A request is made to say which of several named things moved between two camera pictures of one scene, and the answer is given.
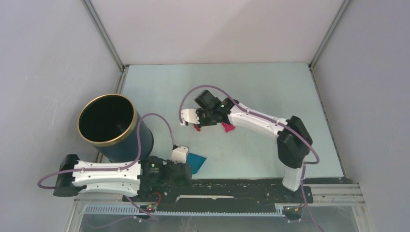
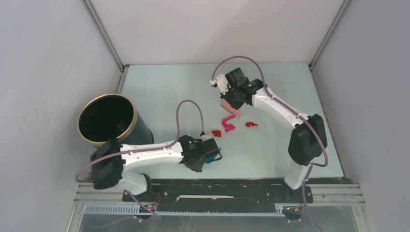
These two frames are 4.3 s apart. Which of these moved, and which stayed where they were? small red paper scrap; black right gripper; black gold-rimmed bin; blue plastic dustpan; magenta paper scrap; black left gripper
Moved: black left gripper; small red paper scrap; blue plastic dustpan; black right gripper
Stayed: magenta paper scrap; black gold-rimmed bin
